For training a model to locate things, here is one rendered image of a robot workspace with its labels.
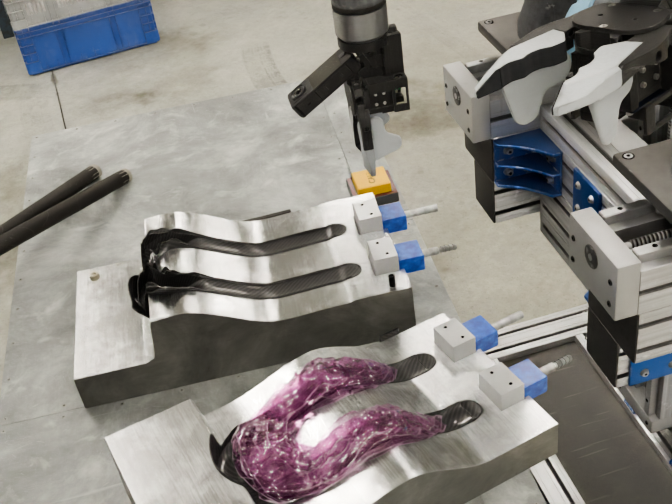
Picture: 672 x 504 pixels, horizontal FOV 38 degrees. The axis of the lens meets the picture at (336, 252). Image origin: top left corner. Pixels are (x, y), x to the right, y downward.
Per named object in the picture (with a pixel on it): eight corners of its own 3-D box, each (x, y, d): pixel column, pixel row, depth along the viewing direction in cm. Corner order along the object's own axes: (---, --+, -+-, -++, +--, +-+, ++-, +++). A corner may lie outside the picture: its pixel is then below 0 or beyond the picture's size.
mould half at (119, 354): (377, 235, 166) (369, 169, 158) (416, 332, 145) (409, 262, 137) (87, 299, 162) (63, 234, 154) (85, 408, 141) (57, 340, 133)
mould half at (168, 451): (445, 340, 143) (440, 283, 136) (558, 452, 124) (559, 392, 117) (126, 493, 128) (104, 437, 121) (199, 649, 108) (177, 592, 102)
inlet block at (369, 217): (433, 213, 158) (431, 185, 155) (442, 229, 154) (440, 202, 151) (355, 230, 157) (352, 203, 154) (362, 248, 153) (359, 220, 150)
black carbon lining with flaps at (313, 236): (345, 230, 156) (338, 181, 151) (367, 290, 144) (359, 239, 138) (132, 276, 154) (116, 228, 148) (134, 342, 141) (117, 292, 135)
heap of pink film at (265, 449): (385, 357, 133) (380, 314, 129) (458, 438, 120) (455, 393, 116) (213, 439, 125) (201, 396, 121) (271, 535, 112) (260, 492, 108)
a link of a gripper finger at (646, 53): (643, 87, 65) (685, 36, 71) (642, 66, 64) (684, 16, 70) (576, 84, 68) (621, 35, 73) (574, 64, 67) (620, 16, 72)
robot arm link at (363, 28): (337, 20, 129) (326, -3, 135) (341, 51, 131) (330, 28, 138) (392, 9, 129) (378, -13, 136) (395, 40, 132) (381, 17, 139)
